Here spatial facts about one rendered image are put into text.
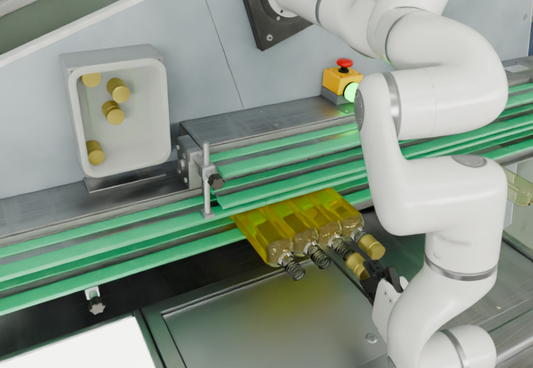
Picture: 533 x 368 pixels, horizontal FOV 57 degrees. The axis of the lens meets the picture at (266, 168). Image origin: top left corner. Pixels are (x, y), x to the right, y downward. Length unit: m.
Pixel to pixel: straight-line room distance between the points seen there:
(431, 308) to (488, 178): 0.18
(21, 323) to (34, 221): 0.23
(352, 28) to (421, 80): 0.29
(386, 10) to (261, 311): 0.63
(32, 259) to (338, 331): 0.58
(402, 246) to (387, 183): 0.77
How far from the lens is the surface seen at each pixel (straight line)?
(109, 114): 0.99
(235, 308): 1.05
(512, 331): 1.16
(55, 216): 1.03
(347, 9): 0.90
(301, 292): 1.09
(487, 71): 0.63
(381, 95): 0.58
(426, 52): 0.66
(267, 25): 1.10
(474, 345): 0.74
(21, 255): 0.99
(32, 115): 1.04
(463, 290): 0.64
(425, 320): 0.65
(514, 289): 1.31
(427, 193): 0.55
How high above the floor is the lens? 1.69
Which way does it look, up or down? 47 degrees down
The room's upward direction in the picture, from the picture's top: 135 degrees clockwise
